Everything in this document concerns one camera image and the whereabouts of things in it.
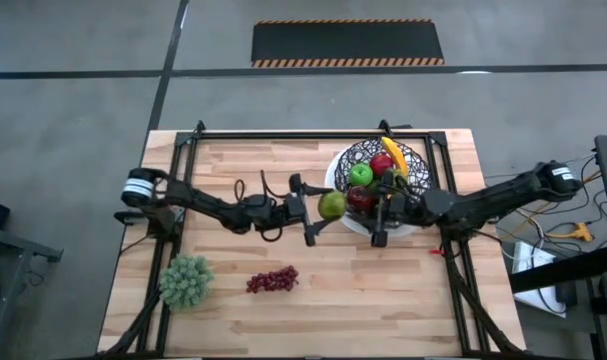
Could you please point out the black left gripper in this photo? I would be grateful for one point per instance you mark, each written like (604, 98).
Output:
(278, 212)

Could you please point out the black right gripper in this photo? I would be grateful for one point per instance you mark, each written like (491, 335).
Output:
(410, 210)

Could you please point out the green grape bunch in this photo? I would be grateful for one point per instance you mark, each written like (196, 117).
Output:
(374, 187)

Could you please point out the dark red apple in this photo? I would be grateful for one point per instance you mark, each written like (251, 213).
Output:
(360, 199)

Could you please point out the green pear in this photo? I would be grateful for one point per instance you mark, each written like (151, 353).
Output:
(331, 205)

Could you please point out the green apple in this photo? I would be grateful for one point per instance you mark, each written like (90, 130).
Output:
(361, 175)

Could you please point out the bright red apple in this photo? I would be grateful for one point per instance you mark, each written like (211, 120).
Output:
(381, 164)

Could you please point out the yellow banana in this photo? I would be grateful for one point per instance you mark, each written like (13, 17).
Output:
(395, 155)

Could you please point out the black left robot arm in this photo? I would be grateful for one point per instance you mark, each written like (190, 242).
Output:
(198, 200)

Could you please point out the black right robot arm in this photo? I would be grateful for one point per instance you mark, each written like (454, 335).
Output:
(508, 192)

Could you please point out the white plate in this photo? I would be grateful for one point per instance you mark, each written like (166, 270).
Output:
(355, 226)

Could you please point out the small red clip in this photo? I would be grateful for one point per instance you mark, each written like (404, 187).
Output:
(435, 251)

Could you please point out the red grape bunch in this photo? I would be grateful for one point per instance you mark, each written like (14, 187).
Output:
(273, 280)

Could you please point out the green potted succulent plant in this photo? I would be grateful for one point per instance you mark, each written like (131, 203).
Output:
(185, 282)

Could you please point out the white sheet on floor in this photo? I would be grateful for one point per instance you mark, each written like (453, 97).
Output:
(530, 260)

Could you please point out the black hazard-striped floor mat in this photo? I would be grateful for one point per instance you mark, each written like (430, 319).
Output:
(348, 42)

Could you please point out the grey side table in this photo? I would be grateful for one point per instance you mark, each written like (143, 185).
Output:
(13, 245)

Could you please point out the black metal table frame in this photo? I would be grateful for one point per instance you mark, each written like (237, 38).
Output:
(308, 135)

